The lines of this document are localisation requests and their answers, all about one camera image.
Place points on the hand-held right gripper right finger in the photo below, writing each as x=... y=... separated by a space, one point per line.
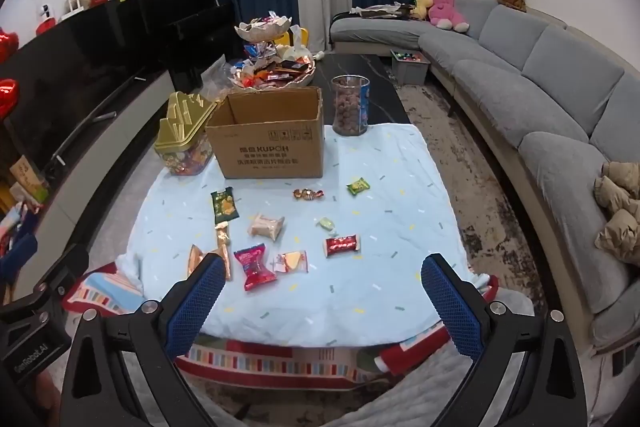
x=450 y=307

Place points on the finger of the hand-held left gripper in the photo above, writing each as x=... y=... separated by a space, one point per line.
x=17 y=251
x=62 y=272

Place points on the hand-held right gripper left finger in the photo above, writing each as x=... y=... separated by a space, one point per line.
x=196 y=307

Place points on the orange gold snack packet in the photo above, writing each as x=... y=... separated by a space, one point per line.
x=196 y=259

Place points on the long gold foil packet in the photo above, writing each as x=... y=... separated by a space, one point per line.
x=223 y=252

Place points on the pink red candy packet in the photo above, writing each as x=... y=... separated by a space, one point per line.
x=255 y=264

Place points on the dark green biscuit packet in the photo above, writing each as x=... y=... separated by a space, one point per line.
x=224 y=206

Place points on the beige snack packet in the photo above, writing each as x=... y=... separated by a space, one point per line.
x=266 y=225

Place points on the yellow and white snack packet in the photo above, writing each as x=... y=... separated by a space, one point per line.
x=295 y=261

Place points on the red snack wrapper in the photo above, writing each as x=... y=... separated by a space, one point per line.
x=342 y=245

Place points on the small pale green candy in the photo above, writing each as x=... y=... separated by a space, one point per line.
x=327 y=223

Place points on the light green snack packet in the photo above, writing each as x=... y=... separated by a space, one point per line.
x=358 y=187

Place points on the brown foil candy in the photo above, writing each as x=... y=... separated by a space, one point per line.
x=307 y=195

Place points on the brown cardboard box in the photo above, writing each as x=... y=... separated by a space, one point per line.
x=270 y=152

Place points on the pile of colourful boxes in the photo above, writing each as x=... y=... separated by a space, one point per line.
x=25 y=184

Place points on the grey quilted cloth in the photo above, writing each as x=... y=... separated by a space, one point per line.
x=415 y=389

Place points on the red striped printed blanket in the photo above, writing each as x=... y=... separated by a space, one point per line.
x=280 y=362

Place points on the light blue confetti-print cloth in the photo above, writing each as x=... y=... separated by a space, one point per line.
x=350 y=287

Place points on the patterned floor rug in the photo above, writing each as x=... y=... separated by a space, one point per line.
x=475 y=187

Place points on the grey white television cabinet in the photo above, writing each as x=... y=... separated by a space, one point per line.
x=115 y=142

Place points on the clear candy jar gold lid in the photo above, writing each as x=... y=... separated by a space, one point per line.
x=185 y=132

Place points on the large black television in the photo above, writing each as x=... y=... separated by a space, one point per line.
x=65 y=77

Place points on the beige puffy jacket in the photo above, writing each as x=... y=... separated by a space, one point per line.
x=620 y=212

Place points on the red heart balloon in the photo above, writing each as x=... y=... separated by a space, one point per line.
x=7 y=44

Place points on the clear jar of nuts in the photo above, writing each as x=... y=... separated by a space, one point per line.
x=350 y=107

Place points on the clear plastic bag of peanuts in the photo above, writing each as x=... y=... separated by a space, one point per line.
x=215 y=79

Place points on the grey storage bin with toys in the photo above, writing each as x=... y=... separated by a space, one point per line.
x=410 y=69

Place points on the grey sectional sofa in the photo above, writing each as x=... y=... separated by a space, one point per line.
x=540 y=82

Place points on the tiered snack tray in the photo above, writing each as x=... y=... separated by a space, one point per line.
x=270 y=74

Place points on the black upright piano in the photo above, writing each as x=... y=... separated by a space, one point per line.
x=175 y=27

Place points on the white plush toy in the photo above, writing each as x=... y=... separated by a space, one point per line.
x=320 y=55

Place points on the yellow plastic object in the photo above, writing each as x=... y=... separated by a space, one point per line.
x=289 y=38

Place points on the pink plush toy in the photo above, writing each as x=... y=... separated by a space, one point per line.
x=445 y=12

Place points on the yellow plush toy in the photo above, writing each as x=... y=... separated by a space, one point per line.
x=422 y=6

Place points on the pile of clothes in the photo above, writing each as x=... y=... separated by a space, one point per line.
x=380 y=11

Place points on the white and red camera robot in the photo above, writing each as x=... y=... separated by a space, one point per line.
x=46 y=21

